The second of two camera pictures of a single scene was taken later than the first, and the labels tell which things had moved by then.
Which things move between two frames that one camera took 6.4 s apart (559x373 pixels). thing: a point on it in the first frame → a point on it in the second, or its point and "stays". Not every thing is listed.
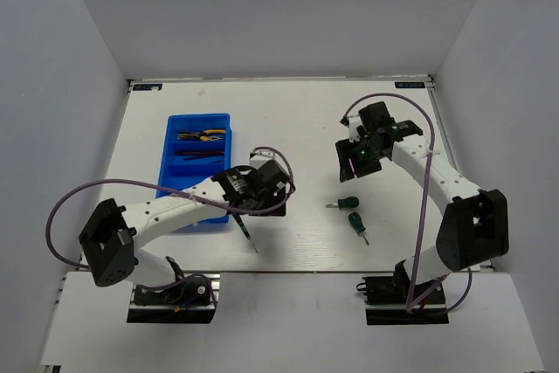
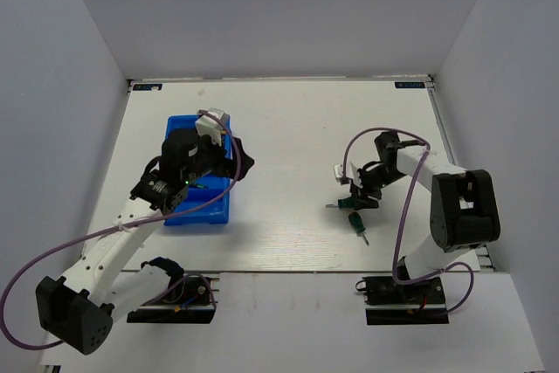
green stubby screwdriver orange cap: x=356 y=222 stays
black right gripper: x=345 y=149 → x=361 y=195
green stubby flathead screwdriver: x=350 y=202 stays
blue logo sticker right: x=410 y=84 stays
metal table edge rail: x=487 y=265 stays
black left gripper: x=275 y=198 → x=225 y=166
